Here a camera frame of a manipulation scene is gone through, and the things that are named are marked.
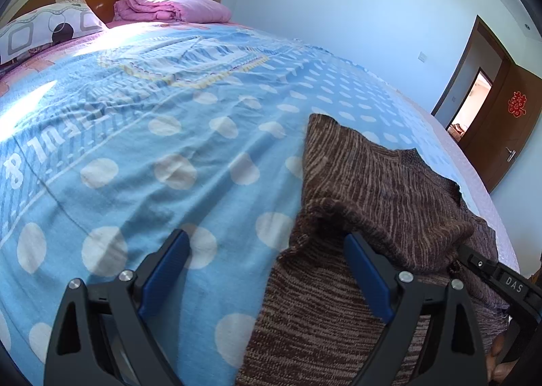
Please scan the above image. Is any brown knit sweater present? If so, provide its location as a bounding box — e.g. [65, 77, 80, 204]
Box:
[235, 113, 511, 386]

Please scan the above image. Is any red paper door decoration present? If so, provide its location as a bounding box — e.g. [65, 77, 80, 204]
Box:
[507, 91, 528, 118]

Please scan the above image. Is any grey patterned pillow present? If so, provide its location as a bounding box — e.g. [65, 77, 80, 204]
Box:
[0, 0, 108, 65]

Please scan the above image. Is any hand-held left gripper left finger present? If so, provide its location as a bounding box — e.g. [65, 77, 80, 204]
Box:
[42, 229, 190, 386]

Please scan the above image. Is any person's right hand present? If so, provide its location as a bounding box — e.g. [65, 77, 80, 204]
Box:
[486, 333, 515, 383]

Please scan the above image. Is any folded pink quilt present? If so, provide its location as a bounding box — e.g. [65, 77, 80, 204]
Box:
[111, 0, 233, 24]

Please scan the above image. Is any brown door frame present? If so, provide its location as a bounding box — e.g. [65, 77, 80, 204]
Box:
[431, 15, 515, 133]

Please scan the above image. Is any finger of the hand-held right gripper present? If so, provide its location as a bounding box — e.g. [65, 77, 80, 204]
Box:
[451, 244, 506, 285]

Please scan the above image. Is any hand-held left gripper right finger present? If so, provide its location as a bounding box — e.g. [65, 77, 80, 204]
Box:
[343, 231, 488, 386]

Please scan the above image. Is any blue polka dot blanket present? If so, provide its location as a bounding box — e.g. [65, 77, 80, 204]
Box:
[0, 22, 521, 386]

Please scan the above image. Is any brown wooden door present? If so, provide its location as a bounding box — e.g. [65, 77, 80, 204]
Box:
[459, 60, 542, 194]

